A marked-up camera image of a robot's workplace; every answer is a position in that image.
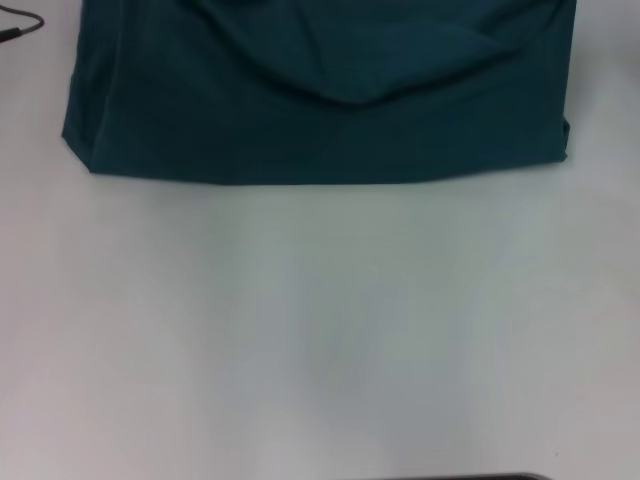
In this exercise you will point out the teal blue printed T-shirt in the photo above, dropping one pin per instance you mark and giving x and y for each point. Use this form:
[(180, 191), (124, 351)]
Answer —
[(325, 125)]

